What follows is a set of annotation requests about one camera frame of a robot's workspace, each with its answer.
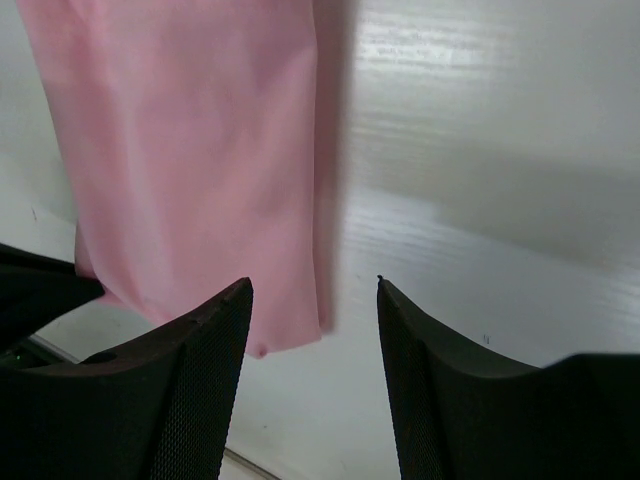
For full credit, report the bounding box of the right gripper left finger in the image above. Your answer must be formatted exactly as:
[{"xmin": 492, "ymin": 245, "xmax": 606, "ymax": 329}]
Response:
[{"xmin": 1, "ymin": 278, "xmax": 253, "ymax": 479}]

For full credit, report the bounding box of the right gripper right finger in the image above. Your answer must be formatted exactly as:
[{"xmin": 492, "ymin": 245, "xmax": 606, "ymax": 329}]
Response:
[{"xmin": 377, "ymin": 279, "xmax": 639, "ymax": 479}]

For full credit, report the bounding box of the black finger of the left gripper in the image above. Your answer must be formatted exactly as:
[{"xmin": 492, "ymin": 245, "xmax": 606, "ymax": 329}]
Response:
[{"xmin": 1, "ymin": 245, "xmax": 105, "ymax": 350}]

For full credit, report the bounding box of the pink t shirt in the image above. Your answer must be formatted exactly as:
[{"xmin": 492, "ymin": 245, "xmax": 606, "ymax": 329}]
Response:
[{"xmin": 17, "ymin": 1, "xmax": 321, "ymax": 358}]

